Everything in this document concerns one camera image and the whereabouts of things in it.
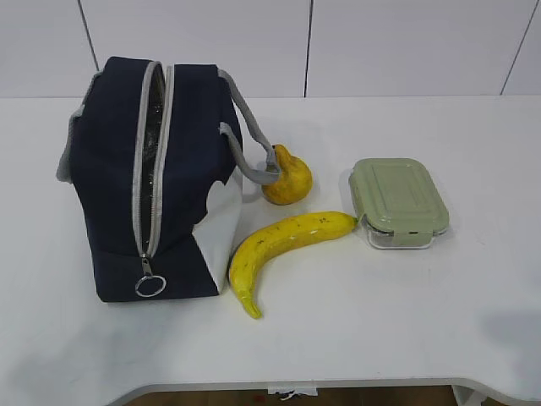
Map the yellow pear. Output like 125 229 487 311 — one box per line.
261 144 313 206

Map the yellow banana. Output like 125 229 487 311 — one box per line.
228 211 358 320

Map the navy insulated lunch bag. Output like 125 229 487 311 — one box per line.
57 57 281 303

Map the green lid glass container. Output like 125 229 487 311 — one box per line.
348 158 450 250

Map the white tape under table edge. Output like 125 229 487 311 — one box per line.
267 384 318 401

